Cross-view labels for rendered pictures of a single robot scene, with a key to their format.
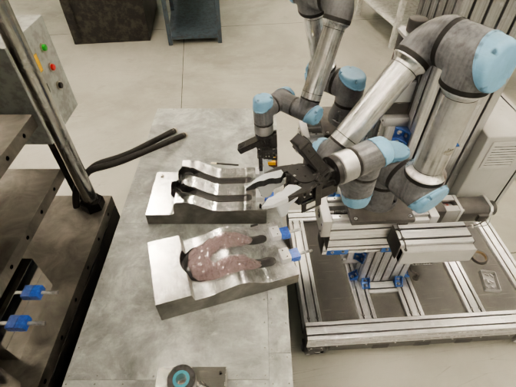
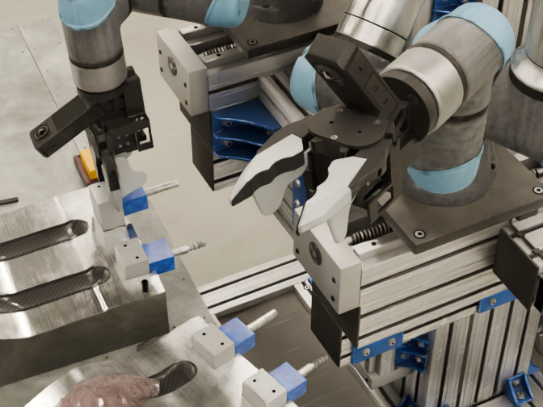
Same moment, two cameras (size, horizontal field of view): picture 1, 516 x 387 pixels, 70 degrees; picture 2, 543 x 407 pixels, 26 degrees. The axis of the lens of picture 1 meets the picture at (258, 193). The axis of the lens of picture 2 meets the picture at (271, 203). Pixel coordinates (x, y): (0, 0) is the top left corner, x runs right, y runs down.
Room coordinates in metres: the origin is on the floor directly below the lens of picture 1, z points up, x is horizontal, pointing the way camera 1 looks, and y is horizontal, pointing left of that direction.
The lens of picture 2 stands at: (-0.13, 0.28, 2.10)
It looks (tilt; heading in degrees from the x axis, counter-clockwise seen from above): 42 degrees down; 337
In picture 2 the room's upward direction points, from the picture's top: straight up
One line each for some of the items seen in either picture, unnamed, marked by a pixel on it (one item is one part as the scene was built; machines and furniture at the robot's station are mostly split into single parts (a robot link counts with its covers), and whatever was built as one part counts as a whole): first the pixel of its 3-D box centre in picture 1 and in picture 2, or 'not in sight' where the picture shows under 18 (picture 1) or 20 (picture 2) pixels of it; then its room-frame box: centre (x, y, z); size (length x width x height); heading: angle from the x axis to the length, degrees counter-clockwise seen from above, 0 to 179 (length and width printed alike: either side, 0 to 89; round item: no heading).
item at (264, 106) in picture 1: (263, 109); (90, 17); (1.18, -0.02, 1.23); 0.09 x 0.08 x 0.11; 139
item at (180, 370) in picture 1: (181, 381); not in sight; (0.34, 0.22, 0.89); 0.08 x 0.08 x 0.04
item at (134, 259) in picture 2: (271, 197); (163, 255); (1.06, -0.06, 0.89); 0.13 x 0.05 x 0.05; 90
